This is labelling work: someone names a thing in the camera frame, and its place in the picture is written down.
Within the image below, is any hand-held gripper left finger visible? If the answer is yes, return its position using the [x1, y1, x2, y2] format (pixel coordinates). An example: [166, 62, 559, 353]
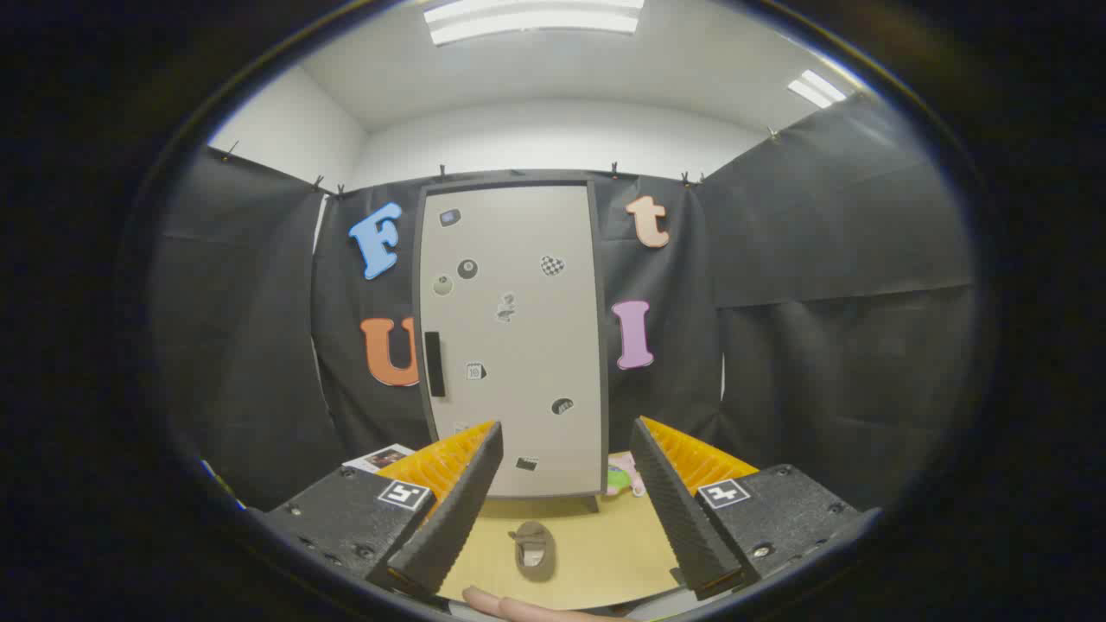
[264, 421, 505, 601]

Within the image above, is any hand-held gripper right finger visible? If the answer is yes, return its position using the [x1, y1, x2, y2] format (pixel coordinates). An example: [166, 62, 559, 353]
[629, 416, 882, 601]

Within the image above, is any brown fuzzy shoe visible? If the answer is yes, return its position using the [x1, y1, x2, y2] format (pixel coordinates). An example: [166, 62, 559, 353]
[508, 520, 556, 582]

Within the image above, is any black door handle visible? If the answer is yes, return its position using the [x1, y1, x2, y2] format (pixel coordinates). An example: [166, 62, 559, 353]
[424, 332, 447, 398]

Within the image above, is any grey shoe cabinet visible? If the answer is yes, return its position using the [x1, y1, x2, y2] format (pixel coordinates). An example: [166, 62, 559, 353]
[413, 173, 610, 512]

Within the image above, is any green pink plush toy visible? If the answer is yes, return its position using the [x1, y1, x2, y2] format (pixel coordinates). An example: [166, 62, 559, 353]
[607, 451, 647, 498]

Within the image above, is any white book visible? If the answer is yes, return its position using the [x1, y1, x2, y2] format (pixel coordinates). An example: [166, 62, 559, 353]
[343, 443, 416, 474]

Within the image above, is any black backdrop cloth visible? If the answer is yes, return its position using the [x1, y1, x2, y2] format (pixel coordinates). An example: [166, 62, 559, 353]
[151, 91, 982, 519]

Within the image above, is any small ceiling light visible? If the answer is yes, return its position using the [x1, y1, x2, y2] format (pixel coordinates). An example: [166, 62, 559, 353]
[788, 69, 848, 109]

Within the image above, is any long ceiling light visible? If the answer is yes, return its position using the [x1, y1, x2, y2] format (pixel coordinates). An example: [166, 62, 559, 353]
[423, 0, 645, 46]

